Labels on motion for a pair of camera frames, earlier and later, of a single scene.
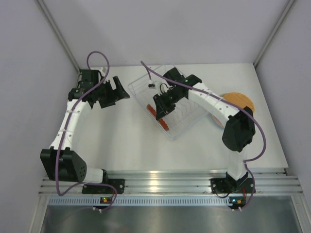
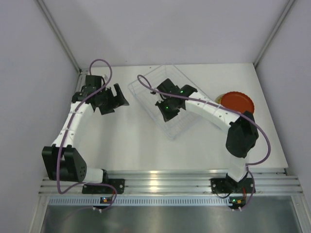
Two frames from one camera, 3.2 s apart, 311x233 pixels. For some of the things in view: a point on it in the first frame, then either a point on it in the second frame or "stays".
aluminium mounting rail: [270, 181] stays
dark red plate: [161, 121] to [237, 101]
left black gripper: [112, 92] to [112, 100]
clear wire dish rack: [186, 116] stays
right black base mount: [231, 185] stays
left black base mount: [118, 184] stays
